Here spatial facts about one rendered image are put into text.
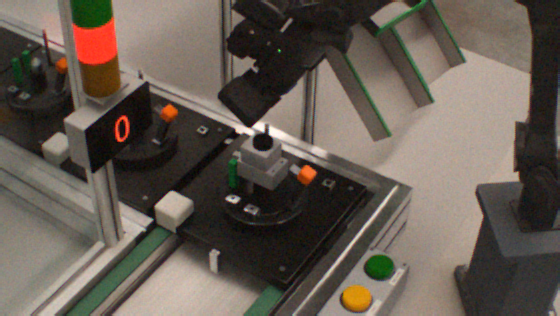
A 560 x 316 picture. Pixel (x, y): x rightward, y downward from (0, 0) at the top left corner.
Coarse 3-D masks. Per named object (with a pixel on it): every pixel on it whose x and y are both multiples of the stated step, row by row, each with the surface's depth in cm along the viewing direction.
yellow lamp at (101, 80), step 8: (80, 64) 95; (88, 64) 94; (96, 64) 94; (104, 64) 94; (112, 64) 95; (80, 72) 96; (88, 72) 95; (96, 72) 95; (104, 72) 95; (112, 72) 96; (88, 80) 96; (96, 80) 95; (104, 80) 96; (112, 80) 96; (120, 80) 99; (88, 88) 96; (96, 88) 96; (104, 88) 96; (112, 88) 97; (96, 96) 97; (104, 96) 97
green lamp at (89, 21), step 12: (72, 0) 89; (84, 0) 88; (96, 0) 88; (108, 0) 90; (72, 12) 90; (84, 12) 89; (96, 12) 89; (108, 12) 91; (84, 24) 90; (96, 24) 90
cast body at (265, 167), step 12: (252, 144) 118; (264, 144) 116; (276, 144) 118; (240, 156) 119; (252, 156) 117; (264, 156) 116; (276, 156) 119; (240, 168) 120; (252, 168) 119; (264, 168) 117; (276, 168) 119; (252, 180) 120; (264, 180) 119; (276, 180) 119
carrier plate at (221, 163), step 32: (224, 160) 132; (192, 192) 127; (320, 192) 127; (352, 192) 127; (192, 224) 122; (224, 224) 122; (320, 224) 122; (224, 256) 118; (256, 256) 117; (288, 256) 117
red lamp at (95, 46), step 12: (108, 24) 92; (84, 36) 91; (96, 36) 91; (108, 36) 92; (84, 48) 92; (96, 48) 92; (108, 48) 93; (84, 60) 94; (96, 60) 93; (108, 60) 94
